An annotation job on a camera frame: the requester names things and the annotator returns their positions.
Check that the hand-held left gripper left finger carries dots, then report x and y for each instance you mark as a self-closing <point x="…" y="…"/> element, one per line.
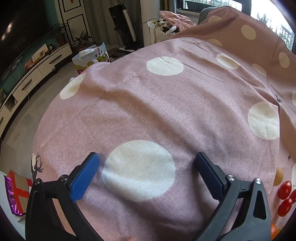
<point x="84" y="178"/>

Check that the brown longan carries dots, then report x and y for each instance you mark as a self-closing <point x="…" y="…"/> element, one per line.
<point x="278" y="177"/>

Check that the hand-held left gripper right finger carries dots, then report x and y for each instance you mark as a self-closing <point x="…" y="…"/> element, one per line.
<point x="208" y="172"/>

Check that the black upright vacuum cleaner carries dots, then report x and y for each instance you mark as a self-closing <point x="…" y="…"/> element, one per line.
<point x="121" y="20"/>

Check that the white bag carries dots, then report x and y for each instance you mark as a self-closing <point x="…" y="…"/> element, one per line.
<point x="152" y="32"/>

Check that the purple foil wrap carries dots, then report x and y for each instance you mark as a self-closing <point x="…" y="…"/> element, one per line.
<point x="11" y="197"/>

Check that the pink polka dot blanket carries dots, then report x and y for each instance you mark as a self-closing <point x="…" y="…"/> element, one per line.
<point x="161" y="104"/>

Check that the potted plant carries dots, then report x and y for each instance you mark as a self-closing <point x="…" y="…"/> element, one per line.
<point x="81" y="41"/>
<point x="60" y="34"/>

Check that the red cherry tomato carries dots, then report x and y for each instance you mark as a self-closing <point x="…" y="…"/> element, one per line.
<point x="285" y="207"/>
<point x="284" y="190"/>
<point x="293" y="196"/>

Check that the cardboard box with red tape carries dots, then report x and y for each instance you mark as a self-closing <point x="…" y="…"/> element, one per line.
<point x="20" y="187"/>

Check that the black television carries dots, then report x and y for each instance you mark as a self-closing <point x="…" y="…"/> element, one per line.
<point x="20" y="30"/>

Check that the beige box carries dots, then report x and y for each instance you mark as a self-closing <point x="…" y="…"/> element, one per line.
<point x="39" y="53"/>

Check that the printed shopping bag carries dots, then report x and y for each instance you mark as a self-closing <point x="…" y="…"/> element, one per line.
<point x="92" y="58"/>

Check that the pink clothes pile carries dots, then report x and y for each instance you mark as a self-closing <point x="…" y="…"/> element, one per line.
<point x="177" y="19"/>

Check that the window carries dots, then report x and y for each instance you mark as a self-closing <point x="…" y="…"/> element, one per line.
<point x="266" y="14"/>

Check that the white television cabinet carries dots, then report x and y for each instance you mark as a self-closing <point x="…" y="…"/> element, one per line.
<point x="27" y="78"/>

